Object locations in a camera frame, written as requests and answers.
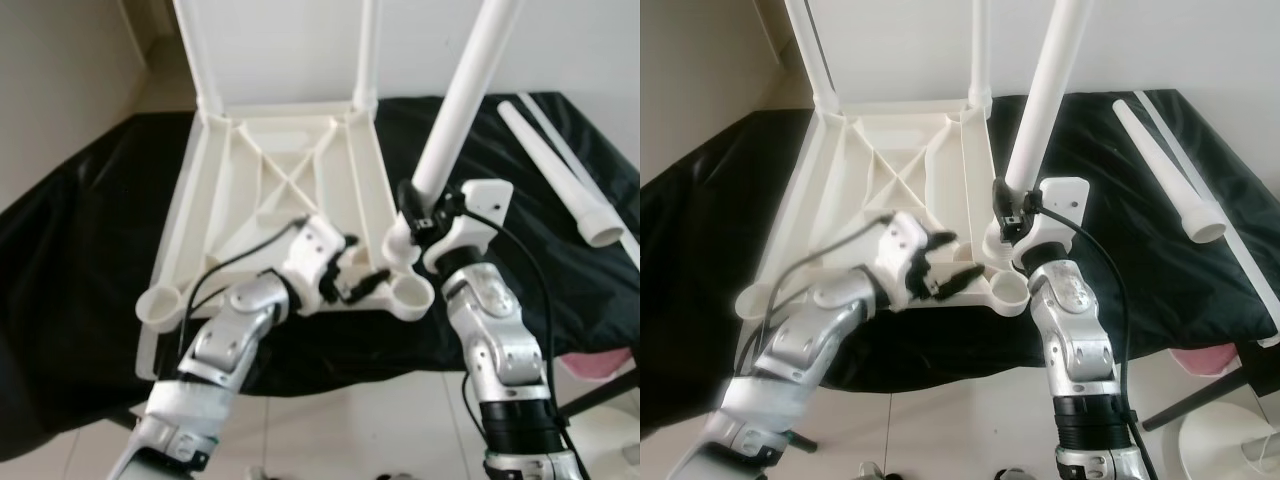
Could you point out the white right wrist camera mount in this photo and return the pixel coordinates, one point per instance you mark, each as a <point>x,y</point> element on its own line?
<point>485,200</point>
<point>1065,200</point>

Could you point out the white standing fan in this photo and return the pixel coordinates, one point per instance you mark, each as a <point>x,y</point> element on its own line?
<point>612,440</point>
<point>1230,440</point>

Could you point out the grey right robot foot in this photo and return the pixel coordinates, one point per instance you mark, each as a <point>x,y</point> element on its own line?
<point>1012,473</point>
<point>395,475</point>

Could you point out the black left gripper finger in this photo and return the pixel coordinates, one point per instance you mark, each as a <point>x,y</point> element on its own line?
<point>962,280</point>
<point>349,240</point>
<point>943,238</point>
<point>372,284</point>

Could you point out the black metal table frame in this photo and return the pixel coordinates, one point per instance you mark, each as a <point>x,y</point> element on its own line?
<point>1195,400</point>
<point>600,398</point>

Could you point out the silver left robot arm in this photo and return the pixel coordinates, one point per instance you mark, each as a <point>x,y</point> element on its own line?
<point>225,340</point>
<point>810,330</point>

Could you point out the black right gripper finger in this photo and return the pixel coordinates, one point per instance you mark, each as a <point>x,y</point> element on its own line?
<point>1000,200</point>
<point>409,203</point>

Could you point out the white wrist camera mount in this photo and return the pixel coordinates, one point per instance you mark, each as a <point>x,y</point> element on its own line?
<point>905,245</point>
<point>1065,200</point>
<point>315,250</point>
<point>485,200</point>

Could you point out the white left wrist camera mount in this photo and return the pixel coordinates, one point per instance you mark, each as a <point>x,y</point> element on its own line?
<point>905,245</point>
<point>315,250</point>

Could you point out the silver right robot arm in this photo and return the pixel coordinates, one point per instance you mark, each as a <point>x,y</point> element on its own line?
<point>495,340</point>
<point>1075,340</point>

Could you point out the grey tape strip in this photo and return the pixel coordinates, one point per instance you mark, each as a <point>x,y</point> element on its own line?
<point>1200,190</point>
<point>147,350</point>
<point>572,160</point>

